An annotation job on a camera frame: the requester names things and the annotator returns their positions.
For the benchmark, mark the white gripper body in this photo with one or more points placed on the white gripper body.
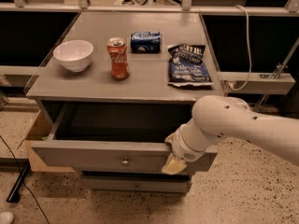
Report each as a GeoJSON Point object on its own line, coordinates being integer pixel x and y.
{"type": "Point", "coordinates": [181, 147]}

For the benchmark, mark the grey top drawer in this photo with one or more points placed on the grey top drawer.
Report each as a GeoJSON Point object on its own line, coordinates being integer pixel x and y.
{"type": "Point", "coordinates": [124, 138]}

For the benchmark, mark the grey drawer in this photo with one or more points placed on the grey drawer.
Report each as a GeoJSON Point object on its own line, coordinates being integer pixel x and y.
{"type": "Point", "coordinates": [124, 138]}
{"type": "Point", "coordinates": [137, 182]}

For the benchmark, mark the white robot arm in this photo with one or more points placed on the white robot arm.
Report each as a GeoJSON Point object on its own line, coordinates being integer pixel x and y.
{"type": "Point", "coordinates": [215, 118]}

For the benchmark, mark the grey drawer cabinet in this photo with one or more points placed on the grey drawer cabinet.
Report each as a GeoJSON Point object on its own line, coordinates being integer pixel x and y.
{"type": "Point", "coordinates": [148, 80]}

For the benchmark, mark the grey bottom drawer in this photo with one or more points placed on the grey bottom drawer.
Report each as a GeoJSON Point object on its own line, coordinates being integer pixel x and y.
{"type": "Point", "coordinates": [137, 182]}

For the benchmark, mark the blue chip bag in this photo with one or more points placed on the blue chip bag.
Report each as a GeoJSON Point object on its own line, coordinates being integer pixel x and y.
{"type": "Point", "coordinates": [186, 66]}

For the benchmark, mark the blue soda can lying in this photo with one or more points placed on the blue soda can lying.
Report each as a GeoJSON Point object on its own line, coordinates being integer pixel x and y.
{"type": "Point", "coordinates": [145, 42]}

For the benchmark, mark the red cola can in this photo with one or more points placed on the red cola can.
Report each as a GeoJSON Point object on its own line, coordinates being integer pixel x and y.
{"type": "Point", "coordinates": [116, 48]}

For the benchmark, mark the white bowl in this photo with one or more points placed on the white bowl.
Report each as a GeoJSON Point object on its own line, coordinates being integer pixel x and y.
{"type": "Point", "coordinates": [74, 55]}

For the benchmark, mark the cardboard box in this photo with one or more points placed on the cardboard box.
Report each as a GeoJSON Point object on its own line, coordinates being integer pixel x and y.
{"type": "Point", "coordinates": [40, 129]}

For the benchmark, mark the black floor bar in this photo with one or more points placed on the black floor bar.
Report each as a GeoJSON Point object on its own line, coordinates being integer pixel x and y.
{"type": "Point", "coordinates": [14, 196]}

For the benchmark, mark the white shoe tip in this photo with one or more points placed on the white shoe tip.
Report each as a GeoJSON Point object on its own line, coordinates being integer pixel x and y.
{"type": "Point", "coordinates": [6, 217]}

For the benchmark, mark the metal railing frame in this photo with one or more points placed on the metal railing frame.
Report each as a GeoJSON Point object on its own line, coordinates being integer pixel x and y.
{"type": "Point", "coordinates": [204, 7]}

